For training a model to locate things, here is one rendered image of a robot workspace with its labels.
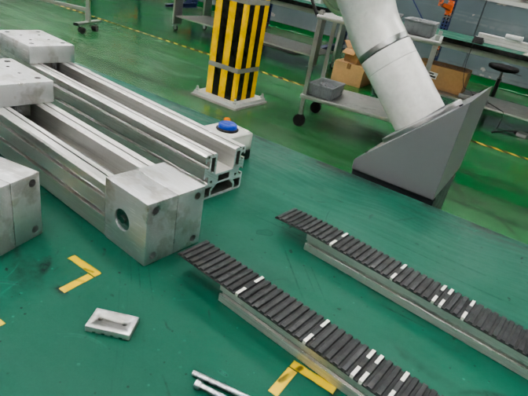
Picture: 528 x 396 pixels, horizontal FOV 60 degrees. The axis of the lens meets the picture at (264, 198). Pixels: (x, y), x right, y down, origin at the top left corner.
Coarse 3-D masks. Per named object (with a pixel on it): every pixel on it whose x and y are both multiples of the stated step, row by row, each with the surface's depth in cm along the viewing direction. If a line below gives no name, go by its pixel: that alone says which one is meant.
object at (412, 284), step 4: (416, 272) 65; (412, 276) 64; (416, 276) 65; (420, 276) 65; (424, 276) 65; (408, 280) 63; (412, 280) 64; (416, 280) 64; (420, 280) 64; (424, 280) 64; (404, 284) 62; (408, 284) 62; (412, 284) 63; (416, 284) 63; (420, 284) 63; (408, 288) 62; (412, 288) 62; (416, 288) 62; (412, 292) 62
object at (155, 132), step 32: (32, 64) 105; (64, 64) 110; (64, 96) 99; (96, 96) 93; (128, 96) 97; (96, 128) 95; (128, 128) 88; (160, 128) 83; (192, 128) 87; (160, 160) 84; (192, 160) 80; (224, 160) 84
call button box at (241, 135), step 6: (210, 126) 96; (216, 126) 96; (222, 132) 94; (228, 132) 94; (234, 132) 95; (240, 132) 96; (246, 132) 97; (234, 138) 93; (240, 138) 95; (246, 138) 96; (246, 144) 97; (246, 150) 98; (246, 156) 99
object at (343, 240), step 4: (340, 236) 70; (344, 236) 71; (348, 236) 71; (352, 236) 71; (332, 240) 70; (336, 240) 69; (340, 240) 70; (344, 240) 70; (348, 240) 70; (352, 240) 71; (328, 244) 68; (332, 244) 68; (336, 244) 69; (340, 244) 68; (344, 244) 69; (336, 248) 68; (340, 248) 68
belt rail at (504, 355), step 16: (320, 256) 70; (336, 256) 68; (352, 272) 67; (368, 272) 65; (384, 288) 65; (400, 288) 63; (400, 304) 64; (416, 304) 63; (432, 304) 60; (432, 320) 61; (448, 320) 60; (464, 336) 59; (480, 336) 58; (496, 352) 57; (512, 352) 55; (512, 368) 56
